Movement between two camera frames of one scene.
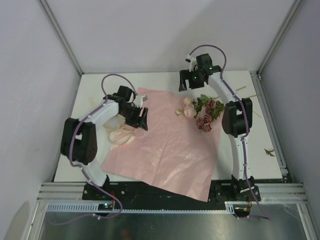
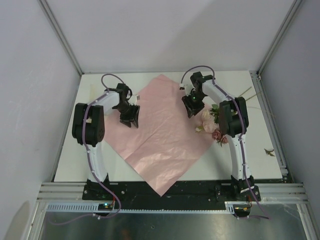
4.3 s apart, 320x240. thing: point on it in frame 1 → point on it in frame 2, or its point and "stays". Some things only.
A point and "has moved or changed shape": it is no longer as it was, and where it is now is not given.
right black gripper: [186, 75] → [190, 106]
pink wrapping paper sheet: [173, 156] has moved or changed shape
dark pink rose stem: [213, 109] → [218, 136]
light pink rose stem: [189, 109] has moved or changed shape
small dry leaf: [269, 152] stays
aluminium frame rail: [63, 192] stays
